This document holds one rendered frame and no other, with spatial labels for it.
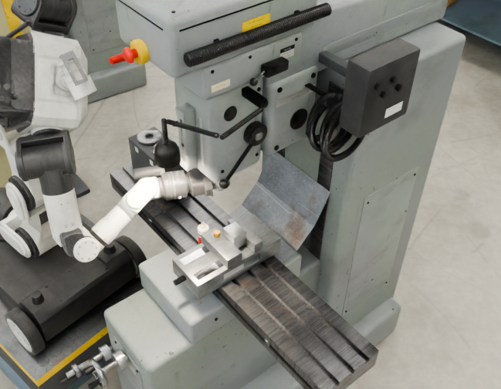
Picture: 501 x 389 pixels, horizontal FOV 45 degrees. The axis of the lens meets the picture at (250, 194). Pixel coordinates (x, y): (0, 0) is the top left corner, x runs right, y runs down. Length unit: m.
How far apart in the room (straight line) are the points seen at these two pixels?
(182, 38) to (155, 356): 1.12
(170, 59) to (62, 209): 0.60
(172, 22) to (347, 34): 0.65
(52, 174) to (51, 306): 0.84
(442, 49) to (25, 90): 1.28
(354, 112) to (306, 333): 0.71
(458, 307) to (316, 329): 1.51
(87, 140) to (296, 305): 2.60
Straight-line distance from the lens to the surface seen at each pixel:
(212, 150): 1.70
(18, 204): 2.30
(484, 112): 4.79
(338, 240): 2.24
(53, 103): 1.77
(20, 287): 2.62
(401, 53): 1.64
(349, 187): 2.06
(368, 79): 1.55
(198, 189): 1.88
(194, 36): 1.43
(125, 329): 2.19
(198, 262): 1.99
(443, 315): 3.27
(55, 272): 2.63
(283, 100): 1.75
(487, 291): 3.45
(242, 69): 1.58
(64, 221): 1.81
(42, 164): 1.75
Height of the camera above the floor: 2.48
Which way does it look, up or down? 42 degrees down
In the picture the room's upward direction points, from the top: 1 degrees clockwise
